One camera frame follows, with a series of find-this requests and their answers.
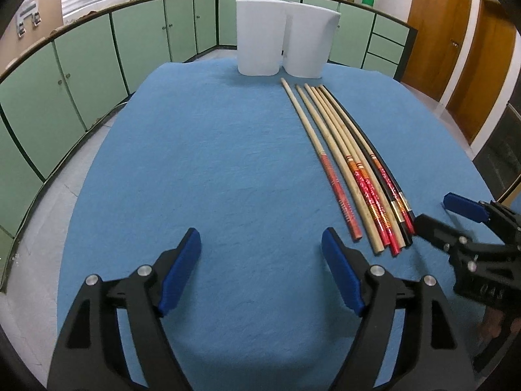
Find black chopstick red pattern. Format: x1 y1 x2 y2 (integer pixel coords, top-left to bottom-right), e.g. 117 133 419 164
318 85 415 247

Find bamboo chopstick orange-red end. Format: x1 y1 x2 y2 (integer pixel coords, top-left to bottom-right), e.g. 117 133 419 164
305 84 401 256

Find bamboo chopstick red patterned end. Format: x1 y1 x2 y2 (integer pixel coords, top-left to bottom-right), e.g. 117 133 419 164
311 85 408 250

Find green lower kitchen cabinets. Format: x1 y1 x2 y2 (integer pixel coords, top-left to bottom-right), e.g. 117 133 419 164
0 0 419 294

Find person's right hand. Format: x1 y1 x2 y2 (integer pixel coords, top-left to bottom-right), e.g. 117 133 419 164
478 307 504 342

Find dark glass cabinet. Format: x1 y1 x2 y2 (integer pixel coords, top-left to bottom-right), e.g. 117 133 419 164
473 81 521 200

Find brown wooden door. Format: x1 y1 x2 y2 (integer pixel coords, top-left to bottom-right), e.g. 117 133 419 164
447 0 516 143
402 0 472 101

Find blue table mat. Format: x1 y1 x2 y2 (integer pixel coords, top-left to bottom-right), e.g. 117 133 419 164
57 59 498 390

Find white twin utensil holder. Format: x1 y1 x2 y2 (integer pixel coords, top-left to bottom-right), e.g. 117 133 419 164
236 0 341 79

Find brown water purifier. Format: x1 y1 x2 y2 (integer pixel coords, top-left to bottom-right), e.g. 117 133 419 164
1 0 63 72

